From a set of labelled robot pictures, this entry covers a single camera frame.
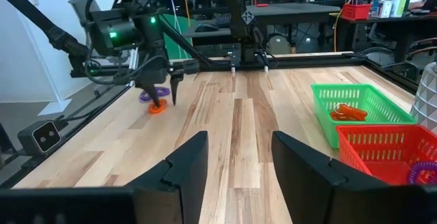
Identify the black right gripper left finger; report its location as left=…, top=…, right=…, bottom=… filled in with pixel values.
left=124, top=130, right=209, bottom=224

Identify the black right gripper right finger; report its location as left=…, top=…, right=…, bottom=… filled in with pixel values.
left=272, top=130, right=424, bottom=224

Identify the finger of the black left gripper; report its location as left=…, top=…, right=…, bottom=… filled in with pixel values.
left=169, top=70, right=185, bottom=106
left=141, top=84, right=161, bottom=108

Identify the silver aluminium extrusion piece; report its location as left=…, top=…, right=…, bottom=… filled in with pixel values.
left=128, top=48, right=139, bottom=87

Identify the green screen panel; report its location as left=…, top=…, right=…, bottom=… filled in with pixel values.
left=160, top=14, right=199, bottom=61

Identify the grey office desk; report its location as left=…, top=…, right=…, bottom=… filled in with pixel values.
left=182, top=28, right=236, bottom=46

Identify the green plastic basket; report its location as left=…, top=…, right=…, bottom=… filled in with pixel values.
left=311, top=83, right=417, bottom=150

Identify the black computer mouse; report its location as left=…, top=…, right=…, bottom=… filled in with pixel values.
left=194, top=22, right=219, bottom=33

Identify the black keyboard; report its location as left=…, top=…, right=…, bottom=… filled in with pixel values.
left=214, top=14, right=233, bottom=27

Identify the red plastic basket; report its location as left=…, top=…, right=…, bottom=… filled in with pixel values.
left=336, top=124, right=437, bottom=186

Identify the grey office chair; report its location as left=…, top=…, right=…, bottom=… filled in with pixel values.
left=68, top=0, right=103, bottom=27

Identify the white partition foot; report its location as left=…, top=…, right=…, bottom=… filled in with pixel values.
left=38, top=97, right=72, bottom=117

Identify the grey backpack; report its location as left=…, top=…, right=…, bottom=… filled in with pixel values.
left=267, top=34, right=293, bottom=55

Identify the white geometric plant pot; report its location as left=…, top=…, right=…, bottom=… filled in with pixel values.
left=409, top=61, right=437, bottom=135

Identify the black office chair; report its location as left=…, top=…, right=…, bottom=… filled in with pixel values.
left=361, top=46, right=421, bottom=81

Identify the red desk organiser box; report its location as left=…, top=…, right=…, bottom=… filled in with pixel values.
left=341, top=3, right=372, bottom=21

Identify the white carton box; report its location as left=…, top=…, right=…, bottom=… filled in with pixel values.
left=380, top=0, right=393, bottom=18

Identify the teal carton box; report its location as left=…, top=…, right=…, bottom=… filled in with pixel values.
left=391, top=0, right=410, bottom=18

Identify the black camera cable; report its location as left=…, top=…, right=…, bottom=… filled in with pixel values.
left=59, top=80, right=121, bottom=122

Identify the black table-level camera box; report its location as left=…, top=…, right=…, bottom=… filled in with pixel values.
left=17, top=120, right=62, bottom=156

